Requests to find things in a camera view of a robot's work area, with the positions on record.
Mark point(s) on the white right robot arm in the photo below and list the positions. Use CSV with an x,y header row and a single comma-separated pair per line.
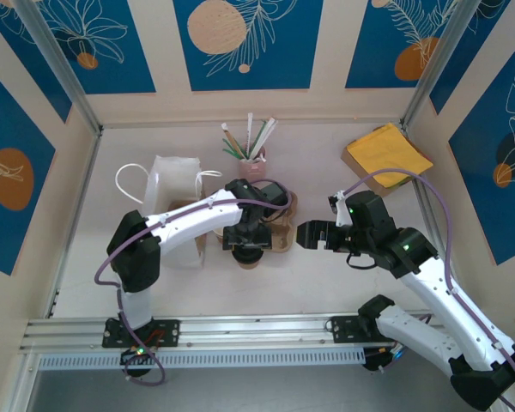
x,y
433,296

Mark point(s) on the arm base electronics board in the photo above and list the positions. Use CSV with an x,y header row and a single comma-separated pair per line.
x,y
390,355
138,353

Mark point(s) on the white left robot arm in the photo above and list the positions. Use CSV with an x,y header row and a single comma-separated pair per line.
x,y
189,223

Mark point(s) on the pink straw holder cup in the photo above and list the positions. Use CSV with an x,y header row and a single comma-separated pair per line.
x,y
253,167

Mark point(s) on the brown napkin stack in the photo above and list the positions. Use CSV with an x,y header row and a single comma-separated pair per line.
x,y
353,161

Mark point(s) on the green straw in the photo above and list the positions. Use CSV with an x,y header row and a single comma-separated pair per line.
x,y
259,135
232,153

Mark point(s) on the brown paper straw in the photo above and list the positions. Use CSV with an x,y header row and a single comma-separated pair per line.
x,y
232,139

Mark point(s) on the yellow napkin stack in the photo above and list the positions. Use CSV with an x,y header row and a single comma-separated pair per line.
x,y
390,146

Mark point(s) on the white wrapped straw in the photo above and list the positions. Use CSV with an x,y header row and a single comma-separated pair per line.
x,y
250,133
268,131

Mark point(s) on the aluminium table edge rail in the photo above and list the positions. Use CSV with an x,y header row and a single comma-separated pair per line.
x,y
75,219
431,223

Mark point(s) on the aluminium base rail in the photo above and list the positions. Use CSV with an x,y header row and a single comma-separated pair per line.
x,y
257,330

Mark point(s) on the aluminium frame post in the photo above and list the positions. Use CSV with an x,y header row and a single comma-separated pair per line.
x,y
433,64
63,64

